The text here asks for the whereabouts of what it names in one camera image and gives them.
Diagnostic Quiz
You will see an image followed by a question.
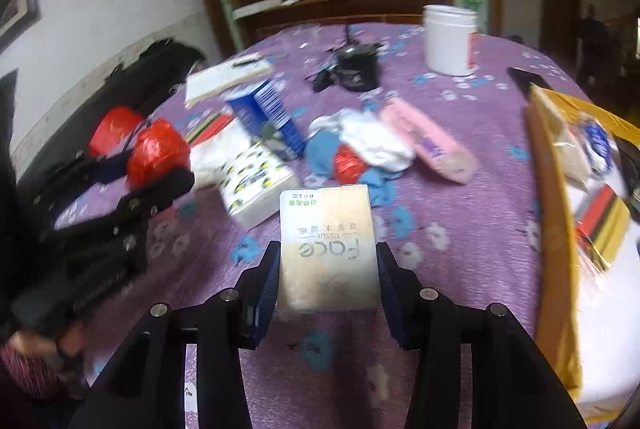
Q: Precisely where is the white bag with blue print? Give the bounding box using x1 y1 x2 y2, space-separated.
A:
577 116 616 175

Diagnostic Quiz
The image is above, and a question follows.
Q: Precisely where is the yellow cardboard box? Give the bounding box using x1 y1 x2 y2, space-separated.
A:
522 84 640 425

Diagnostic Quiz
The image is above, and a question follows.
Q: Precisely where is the blue carton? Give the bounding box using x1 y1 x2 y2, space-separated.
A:
225 79 307 160

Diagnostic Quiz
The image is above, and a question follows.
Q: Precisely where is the paper notebook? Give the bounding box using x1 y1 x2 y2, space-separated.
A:
184 52 276 109

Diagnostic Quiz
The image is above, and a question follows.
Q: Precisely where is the white flat box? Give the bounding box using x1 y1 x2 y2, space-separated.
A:
232 0 283 20

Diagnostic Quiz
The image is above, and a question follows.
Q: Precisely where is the beige tissue pack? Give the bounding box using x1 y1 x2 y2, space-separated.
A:
276 184 383 312

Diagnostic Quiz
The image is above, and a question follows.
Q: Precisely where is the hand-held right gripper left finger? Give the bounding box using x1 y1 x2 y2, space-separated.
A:
67 240 282 429

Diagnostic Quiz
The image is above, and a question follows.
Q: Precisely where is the black bag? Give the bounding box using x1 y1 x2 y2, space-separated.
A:
100 38 207 125

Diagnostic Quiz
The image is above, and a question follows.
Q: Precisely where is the purple floral tablecloth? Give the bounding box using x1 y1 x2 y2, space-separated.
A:
50 22 596 429

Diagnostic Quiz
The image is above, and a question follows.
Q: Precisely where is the dark framed picture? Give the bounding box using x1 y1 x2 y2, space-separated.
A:
0 0 41 50

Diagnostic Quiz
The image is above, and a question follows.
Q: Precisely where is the brown wooden door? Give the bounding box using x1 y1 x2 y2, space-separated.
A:
539 0 583 60

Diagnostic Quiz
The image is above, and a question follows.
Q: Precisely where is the white patterned tissue pack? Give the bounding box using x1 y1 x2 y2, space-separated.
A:
220 142 301 230

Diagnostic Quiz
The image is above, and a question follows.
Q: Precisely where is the wooden counter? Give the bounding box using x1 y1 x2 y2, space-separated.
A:
235 0 451 52

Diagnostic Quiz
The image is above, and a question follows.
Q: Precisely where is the black cylindrical motor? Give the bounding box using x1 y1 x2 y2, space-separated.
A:
330 25 383 92

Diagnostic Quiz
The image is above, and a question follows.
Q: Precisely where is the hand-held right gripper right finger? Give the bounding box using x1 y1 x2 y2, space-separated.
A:
375 241 588 429

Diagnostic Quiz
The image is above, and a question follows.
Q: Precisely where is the person's left hand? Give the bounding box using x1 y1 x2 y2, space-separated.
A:
12 324 88 367

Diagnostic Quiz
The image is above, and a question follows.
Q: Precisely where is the blue sock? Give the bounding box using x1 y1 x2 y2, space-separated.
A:
305 129 398 206

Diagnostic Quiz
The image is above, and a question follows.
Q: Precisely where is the striped tissue pack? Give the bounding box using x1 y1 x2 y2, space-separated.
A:
185 109 251 190

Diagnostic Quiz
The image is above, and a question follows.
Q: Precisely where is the white plastic jar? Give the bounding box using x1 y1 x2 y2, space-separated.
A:
422 4 480 77

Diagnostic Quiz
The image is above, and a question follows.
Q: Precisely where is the small red plastic bag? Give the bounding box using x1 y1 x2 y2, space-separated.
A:
332 144 368 185

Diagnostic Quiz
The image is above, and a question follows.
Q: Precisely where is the black flat case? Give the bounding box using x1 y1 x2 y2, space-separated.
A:
506 66 553 97

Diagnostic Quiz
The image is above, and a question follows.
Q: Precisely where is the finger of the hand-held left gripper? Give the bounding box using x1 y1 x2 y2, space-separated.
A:
125 170 196 216
32 156 130 221

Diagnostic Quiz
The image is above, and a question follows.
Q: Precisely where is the pink wrapped pack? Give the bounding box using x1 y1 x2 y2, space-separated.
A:
380 96 478 185

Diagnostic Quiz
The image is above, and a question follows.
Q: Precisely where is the white cloth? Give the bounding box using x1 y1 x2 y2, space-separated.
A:
310 109 416 172

